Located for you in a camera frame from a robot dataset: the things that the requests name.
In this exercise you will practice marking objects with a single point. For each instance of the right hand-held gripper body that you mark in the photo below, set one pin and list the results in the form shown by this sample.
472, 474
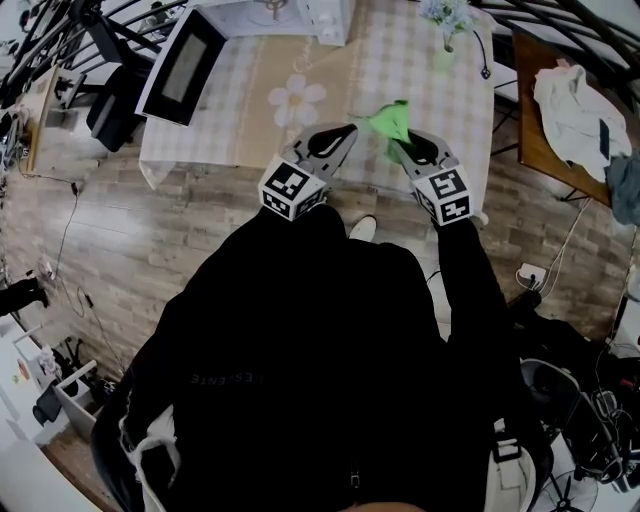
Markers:
445, 192

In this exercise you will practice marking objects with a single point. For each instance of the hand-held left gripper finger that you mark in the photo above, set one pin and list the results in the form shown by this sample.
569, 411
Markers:
340, 155
306, 136

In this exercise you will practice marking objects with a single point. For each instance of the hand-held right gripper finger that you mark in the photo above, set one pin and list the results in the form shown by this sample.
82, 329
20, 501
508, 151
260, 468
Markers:
445, 155
407, 167

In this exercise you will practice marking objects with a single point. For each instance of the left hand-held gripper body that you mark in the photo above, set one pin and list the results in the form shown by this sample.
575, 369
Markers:
287, 187

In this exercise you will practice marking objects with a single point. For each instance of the green cloth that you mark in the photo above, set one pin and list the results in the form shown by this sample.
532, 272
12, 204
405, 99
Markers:
392, 120

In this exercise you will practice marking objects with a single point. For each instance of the person's right forearm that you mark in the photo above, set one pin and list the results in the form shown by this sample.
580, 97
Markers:
465, 275

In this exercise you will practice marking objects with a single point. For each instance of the person's left forearm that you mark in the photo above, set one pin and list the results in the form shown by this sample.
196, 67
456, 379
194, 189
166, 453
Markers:
280, 235

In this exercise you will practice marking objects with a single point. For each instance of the white microwave with black door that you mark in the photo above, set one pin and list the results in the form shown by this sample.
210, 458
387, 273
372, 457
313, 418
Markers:
182, 70

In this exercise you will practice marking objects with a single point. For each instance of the white shoe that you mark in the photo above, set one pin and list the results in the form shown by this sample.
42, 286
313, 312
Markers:
362, 229

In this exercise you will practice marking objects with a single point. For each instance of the brown wooden side table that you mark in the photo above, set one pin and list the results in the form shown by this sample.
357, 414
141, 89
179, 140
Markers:
530, 145

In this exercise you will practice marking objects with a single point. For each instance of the table with checked floral tablecloth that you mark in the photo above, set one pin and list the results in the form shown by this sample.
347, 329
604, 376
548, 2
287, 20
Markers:
400, 75

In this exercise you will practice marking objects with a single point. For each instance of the white power strip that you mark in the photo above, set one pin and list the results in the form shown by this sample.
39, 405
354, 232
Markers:
531, 275

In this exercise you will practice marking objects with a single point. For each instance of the white garment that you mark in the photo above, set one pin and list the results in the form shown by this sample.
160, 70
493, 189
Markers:
570, 110

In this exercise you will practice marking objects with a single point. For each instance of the green vase with blue flowers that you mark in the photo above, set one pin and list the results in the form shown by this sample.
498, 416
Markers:
445, 20

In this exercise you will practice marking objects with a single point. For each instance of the black phone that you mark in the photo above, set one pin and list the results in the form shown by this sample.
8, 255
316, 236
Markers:
604, 137

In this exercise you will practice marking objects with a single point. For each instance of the person's black jacket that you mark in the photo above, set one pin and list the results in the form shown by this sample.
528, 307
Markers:
315, 360

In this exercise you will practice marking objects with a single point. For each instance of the grey garment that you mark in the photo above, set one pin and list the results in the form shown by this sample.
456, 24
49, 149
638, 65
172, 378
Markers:
625, 190

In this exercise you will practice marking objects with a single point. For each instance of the black metal railing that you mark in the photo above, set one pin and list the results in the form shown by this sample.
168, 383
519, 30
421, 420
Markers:
575, 25

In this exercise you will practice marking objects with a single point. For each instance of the black office chair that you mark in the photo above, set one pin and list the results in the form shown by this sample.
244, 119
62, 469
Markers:
115, 110

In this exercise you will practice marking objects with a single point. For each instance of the black swivel chair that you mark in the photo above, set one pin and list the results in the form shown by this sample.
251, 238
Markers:
555, 395

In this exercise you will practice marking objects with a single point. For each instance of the small office desk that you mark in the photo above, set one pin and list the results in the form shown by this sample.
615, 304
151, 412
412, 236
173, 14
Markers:
47, 115

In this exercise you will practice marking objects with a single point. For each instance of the white power adapter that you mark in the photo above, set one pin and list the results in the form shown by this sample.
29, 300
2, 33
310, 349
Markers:
47, 270

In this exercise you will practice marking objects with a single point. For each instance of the white open cabinet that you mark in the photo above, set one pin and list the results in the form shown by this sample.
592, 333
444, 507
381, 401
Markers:
75, 405

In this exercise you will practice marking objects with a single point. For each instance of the black floor fan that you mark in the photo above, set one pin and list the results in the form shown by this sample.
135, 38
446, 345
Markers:
567, 495

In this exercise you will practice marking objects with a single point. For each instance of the black metal frame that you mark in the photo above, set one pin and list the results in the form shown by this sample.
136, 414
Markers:
100, 30

